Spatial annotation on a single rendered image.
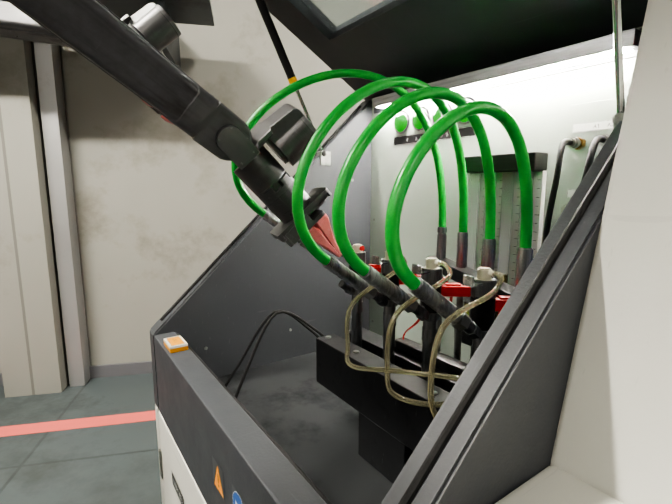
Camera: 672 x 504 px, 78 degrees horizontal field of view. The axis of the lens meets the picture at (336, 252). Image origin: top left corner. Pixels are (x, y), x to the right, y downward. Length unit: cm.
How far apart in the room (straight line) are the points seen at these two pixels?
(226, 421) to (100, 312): 258
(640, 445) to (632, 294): 12
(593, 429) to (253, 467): 32
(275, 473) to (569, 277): 34
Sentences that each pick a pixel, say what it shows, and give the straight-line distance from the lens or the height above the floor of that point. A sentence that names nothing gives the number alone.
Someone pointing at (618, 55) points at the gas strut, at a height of 137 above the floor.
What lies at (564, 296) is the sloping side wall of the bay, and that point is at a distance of 42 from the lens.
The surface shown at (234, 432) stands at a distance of 55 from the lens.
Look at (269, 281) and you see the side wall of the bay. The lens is 95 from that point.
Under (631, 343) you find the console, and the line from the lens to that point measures 44.
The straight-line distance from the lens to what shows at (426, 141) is 42.
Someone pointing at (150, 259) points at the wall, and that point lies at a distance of 295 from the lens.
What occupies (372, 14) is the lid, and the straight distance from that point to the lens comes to 93.
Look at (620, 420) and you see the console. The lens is 45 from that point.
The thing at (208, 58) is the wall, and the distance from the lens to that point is 296.
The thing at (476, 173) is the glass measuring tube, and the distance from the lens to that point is 83.
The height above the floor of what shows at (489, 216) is 119.
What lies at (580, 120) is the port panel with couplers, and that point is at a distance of 77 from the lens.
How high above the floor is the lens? 124
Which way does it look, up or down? 9 degrees down
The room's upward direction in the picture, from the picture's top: straight up
